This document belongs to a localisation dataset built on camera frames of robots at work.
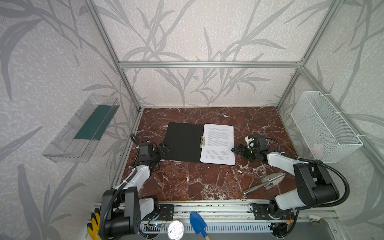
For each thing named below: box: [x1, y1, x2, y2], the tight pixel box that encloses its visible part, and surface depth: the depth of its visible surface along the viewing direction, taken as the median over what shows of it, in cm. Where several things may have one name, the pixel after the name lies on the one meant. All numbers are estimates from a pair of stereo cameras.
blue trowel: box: [189, 212, 211, 240], surface depth 72 cm
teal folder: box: [163, 122, 206, 163], surface depth 107 cm
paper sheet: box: [200, 123, 235, 165], surface depth 101 cm
